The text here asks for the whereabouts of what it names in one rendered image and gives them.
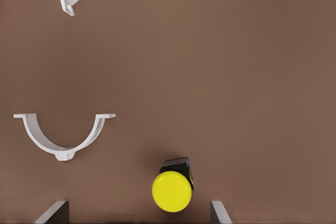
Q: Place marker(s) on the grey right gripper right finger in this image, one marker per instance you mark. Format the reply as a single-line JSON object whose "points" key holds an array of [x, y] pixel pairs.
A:
{"points": [[218, 213]]}

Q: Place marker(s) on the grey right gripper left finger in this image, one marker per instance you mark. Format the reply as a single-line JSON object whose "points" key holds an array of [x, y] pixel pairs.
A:
{"points": [[56, 213]]}

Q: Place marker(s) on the yellow button on black base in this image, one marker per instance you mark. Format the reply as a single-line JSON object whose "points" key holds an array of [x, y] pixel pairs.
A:
{"points": [[172, 191]]}

